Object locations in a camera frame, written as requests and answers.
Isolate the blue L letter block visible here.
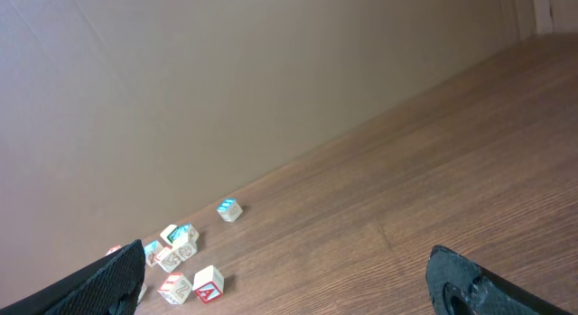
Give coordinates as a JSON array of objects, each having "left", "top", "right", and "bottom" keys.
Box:
[{"left": 144, "top": 240, "right": 163, "bottom": 267}]

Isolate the red I block upper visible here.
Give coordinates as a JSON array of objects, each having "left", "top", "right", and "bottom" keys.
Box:
[{"left": 154, "top": 246, "right": 182, "bottom": 273}]

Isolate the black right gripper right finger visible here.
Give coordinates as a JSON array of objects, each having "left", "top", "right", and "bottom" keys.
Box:
[{"left": 425, "top": 245, "right": 571, "bottom": 315}]

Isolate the red i block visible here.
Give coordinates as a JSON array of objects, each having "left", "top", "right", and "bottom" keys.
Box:
[
  {"left": 157, "top": 273, "right": 192, "bottom": 305},
  {"left": 154, "top": 246, "right": 182, "bottom": 273}
]

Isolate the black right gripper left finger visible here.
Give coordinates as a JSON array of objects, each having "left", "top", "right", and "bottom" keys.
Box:
[{"left": 1, "top": 239, "right": 145, "bottom": 315}]

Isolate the red Y block far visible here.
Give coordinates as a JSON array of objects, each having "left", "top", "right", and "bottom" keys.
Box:
[{"left": 106, "top": 246, "right": 122, "bottom": 255}]

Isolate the white block blue 2 side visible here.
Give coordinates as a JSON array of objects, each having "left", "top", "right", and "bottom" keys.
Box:
[{"left": 137, "top": 284, "right": 147, "bottom": 305}]

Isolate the blue top block far right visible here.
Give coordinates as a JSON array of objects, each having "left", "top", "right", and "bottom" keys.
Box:
[{"left": 217, "top": 199, "right": 243, "bottom": 222}]

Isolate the red I block lower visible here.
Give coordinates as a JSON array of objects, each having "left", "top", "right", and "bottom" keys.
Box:
[{"left": 157, "top": 273, "right": 192, "bottom": 305}]

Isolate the yellow top block by D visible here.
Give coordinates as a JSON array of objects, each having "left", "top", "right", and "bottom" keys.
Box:
[{"left": 172, "top": 236, "right": 198, "bottom": 262}]

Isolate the blue D letter block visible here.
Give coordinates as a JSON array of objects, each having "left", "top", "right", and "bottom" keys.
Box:
[{"left": 167, "top": 223, "right": 200, "bottom": 243}]

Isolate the white block green side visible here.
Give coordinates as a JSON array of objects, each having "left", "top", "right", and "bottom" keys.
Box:
[{"left": 160, "top": 224, "right": 179, "bottom": 246}]

